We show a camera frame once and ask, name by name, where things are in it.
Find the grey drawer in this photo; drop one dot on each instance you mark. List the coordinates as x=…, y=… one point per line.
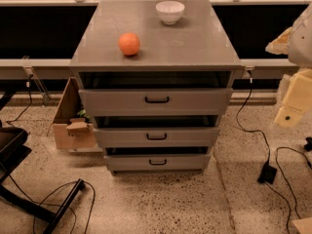
x=155, y=102
x=125, y=163
x=163, y=137

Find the grey top drawer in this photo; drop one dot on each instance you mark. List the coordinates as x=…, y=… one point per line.
x=155, y=102

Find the white ceramic bowl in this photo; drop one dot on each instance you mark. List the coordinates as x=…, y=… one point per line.
x=169, y=12

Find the black power adapter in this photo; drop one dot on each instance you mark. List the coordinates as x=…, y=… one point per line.
x=267, y=174

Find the black chair frame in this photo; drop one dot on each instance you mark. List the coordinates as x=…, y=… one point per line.
x=46, y=175

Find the orange fruit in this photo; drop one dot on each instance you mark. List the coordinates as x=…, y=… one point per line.
x=129, y=44

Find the grey bottom drawer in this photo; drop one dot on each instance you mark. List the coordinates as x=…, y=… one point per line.
x=125, y=163

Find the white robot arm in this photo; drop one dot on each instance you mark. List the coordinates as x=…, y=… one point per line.
x=296, y=43

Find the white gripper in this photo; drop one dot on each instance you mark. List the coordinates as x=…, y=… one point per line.
x=301, y=44

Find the grey drawer cabinet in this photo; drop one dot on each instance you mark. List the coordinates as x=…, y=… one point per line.
x=194, y=53

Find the brown cardboard box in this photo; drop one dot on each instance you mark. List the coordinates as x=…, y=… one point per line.
x=70, y=130

